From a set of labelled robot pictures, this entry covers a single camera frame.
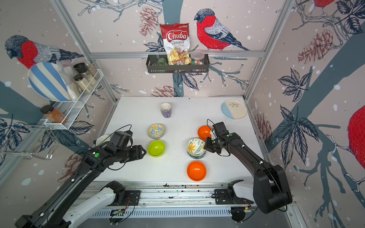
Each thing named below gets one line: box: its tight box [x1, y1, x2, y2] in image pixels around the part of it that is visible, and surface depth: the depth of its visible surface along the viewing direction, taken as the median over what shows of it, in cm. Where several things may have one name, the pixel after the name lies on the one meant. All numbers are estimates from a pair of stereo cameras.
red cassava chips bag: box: [159, 22, 192, 66], surface depth 84 cm
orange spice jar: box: [40, 104, 68, 125], surface depth 64 cm
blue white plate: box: [221, 99, 248, 120], surface depth 116 cm
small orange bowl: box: [197, 125, 212, 141], surface depth 97 cm
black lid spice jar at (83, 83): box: [73, 74, 94, 93], surface depth 79 cm
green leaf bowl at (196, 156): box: [187, 153, 206, 160], surface depth 84 cm
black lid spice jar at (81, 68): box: [73, 62, 97, 86], surface depth 81 cm
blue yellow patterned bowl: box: [147, 123, 166, 140], surface depth 100 cm
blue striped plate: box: [27, 62, 71, 103], surface depth 68 cm
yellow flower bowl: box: [186, 137, 207, 156], surface depth 89 cm
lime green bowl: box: [147, 140, 166, 158], surface depth 91 cm
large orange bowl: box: [186, 161, 207, 182], surface depth 82 cm
